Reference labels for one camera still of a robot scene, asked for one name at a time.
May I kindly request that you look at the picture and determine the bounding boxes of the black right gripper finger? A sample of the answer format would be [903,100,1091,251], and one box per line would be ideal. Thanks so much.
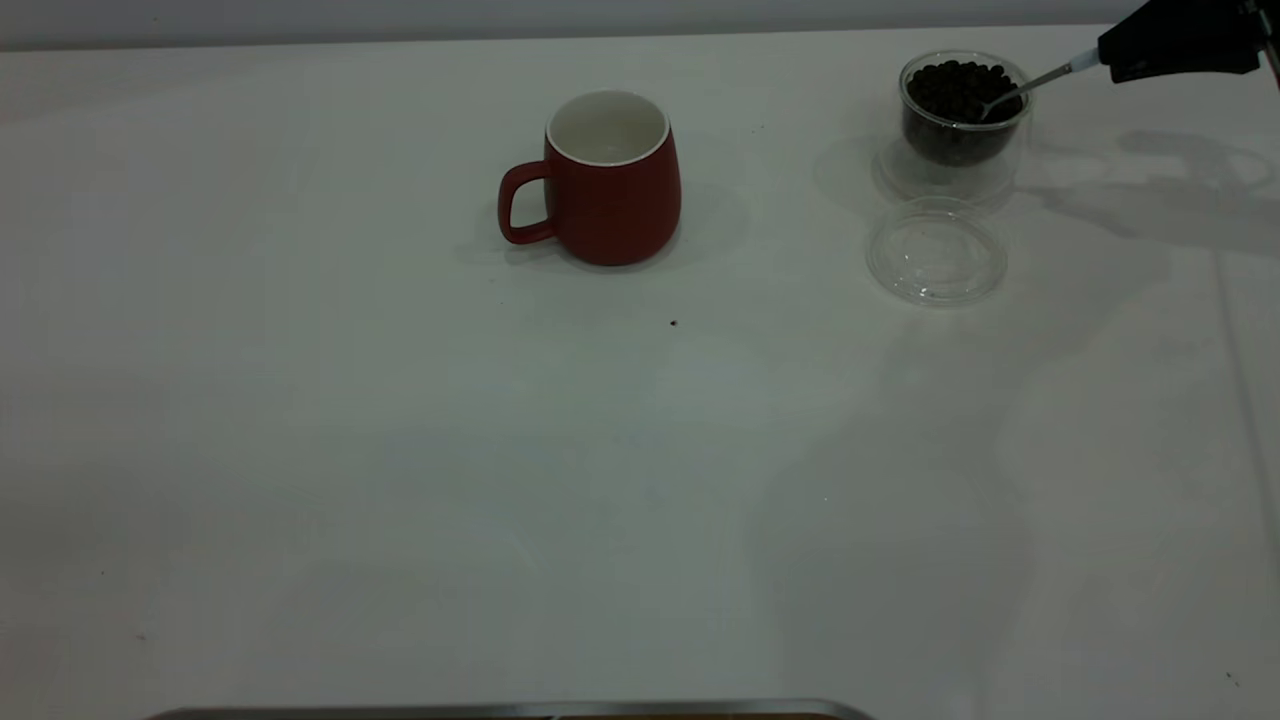
[1105,45,1261,84]
[1098,0,1259,61]

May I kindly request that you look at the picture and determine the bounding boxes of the metal spoon with pale-blue handle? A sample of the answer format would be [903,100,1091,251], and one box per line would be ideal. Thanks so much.
[978,48,1103,123]

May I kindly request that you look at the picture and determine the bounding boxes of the dark coffee beans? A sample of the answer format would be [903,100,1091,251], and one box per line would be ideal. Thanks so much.
[904,60,1025,167]

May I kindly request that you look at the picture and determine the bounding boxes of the clear round glass lid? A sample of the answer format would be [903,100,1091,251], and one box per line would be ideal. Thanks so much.
[866,196,1009,307]

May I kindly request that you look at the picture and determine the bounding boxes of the red ceramic mug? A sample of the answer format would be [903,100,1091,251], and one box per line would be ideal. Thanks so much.
[498,90,683,268]

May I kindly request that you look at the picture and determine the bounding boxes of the clear double-wall glass cup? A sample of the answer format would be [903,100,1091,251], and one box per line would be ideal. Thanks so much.
[872,50,1033,212]

